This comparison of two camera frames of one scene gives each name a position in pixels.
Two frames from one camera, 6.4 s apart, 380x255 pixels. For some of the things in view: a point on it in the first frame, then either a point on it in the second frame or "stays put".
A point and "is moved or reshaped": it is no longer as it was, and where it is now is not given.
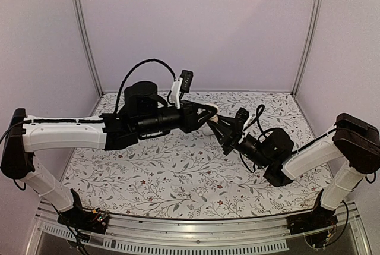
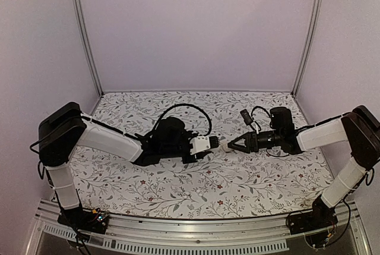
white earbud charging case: (214, 118) is moved or reshaped
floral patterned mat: (193, 175) stays put
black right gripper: (228, 142) to (252, 143)
